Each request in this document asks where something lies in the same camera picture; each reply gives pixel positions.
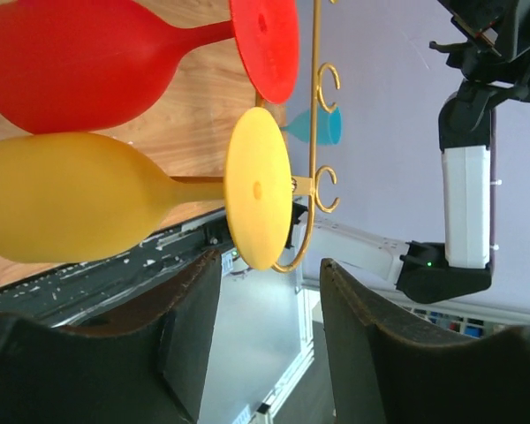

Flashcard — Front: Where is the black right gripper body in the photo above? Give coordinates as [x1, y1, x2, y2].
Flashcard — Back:
[429, 1, 530, 106]

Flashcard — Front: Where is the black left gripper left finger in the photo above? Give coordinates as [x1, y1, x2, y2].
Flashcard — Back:
[0, 251, 222, 423]

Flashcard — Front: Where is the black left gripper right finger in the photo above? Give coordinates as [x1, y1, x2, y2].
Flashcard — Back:
[320, 259, 530, 423]

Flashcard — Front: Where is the yellow wine glass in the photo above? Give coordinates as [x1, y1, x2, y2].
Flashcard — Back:
[0, 107, 292, 270]

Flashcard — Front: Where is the blue wine glass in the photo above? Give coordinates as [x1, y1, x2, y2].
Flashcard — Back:
[281, 106, 343, 146]

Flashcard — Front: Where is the red wine glass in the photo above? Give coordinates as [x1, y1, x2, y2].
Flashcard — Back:
[0, 1, 299, 134]

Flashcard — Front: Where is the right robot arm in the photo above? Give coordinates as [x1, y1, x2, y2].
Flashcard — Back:
[310, 1, 530, 304]

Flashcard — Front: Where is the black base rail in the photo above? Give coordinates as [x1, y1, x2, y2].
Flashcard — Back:
[0, 208, 232, 327]

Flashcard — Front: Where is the gold wire wine glass rack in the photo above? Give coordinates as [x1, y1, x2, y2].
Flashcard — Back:
[272, 0, 341, 273]

